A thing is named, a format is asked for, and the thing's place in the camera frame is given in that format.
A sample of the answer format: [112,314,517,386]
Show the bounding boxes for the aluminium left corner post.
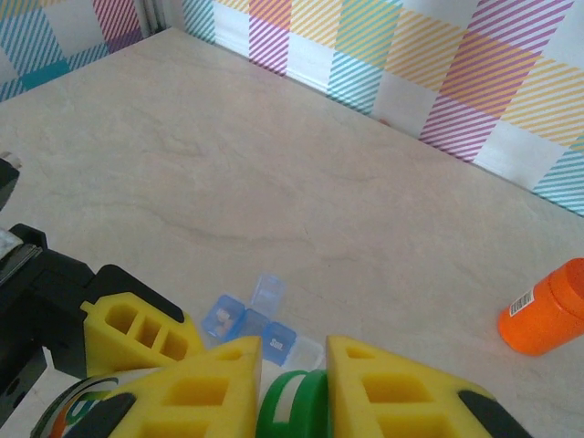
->
[139,0,169,37]

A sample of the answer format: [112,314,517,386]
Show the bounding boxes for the blue clear pill organizer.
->
[200,272,326,371]

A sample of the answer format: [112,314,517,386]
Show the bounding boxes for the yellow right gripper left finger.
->
[100,336,265,438]

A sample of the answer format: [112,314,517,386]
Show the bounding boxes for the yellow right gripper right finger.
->
[325,334,536,438]

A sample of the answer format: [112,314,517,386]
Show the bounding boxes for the white pill bottle green cap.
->
[27,367,330,438]

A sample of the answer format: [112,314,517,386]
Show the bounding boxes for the orange cup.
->
[496,256,584,357]

